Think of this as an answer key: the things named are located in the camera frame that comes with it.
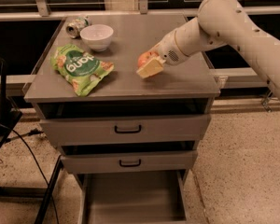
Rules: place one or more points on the grey top drawer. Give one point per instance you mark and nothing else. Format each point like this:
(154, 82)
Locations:
(93, 123)

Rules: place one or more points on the green snack bag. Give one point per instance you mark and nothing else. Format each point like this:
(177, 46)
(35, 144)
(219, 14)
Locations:
(79, 68)

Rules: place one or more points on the grey middle drawer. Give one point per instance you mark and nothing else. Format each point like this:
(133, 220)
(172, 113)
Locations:
(105, 158)

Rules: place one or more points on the black stand frame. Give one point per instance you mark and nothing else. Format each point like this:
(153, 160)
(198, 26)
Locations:
(6, 127)

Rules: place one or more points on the black drawer handle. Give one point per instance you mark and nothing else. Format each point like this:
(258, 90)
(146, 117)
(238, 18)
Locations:
(130, 164)
(124, 130)

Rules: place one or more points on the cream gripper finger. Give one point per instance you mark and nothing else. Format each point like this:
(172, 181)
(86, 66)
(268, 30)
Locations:
(153, 50)
(150, 67)

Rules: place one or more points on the grey drawer cabinet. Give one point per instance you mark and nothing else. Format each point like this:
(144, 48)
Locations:
(133, 35)

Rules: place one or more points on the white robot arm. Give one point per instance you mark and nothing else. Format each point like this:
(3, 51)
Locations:
(217, 23)

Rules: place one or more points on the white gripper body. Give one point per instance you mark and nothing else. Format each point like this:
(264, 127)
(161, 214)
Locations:
(168, 50)

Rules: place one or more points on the black top drawer handle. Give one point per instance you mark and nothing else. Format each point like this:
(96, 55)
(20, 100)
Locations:
(124, 130)

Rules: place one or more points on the metal window rail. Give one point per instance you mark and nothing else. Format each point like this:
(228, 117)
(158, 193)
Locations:
(232, 78)

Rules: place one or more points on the black middle drawer handle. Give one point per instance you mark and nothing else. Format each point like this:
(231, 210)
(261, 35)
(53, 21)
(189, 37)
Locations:
(130, 164)

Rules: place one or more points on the white bowl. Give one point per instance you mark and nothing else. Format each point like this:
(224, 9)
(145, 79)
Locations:
(97, 37)

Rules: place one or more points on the silver soda can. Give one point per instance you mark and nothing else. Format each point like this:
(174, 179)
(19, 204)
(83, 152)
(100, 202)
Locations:
(75, 26)

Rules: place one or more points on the red apple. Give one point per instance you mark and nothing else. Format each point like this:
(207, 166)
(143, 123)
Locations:
(146, 58)

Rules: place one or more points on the grey bottom drawer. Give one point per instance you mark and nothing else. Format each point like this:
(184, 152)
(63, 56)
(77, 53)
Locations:
(154, 197)

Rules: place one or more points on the grey drawer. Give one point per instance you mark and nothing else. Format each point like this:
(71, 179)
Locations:
(154, 197)
(105, 158)
(93, 123)

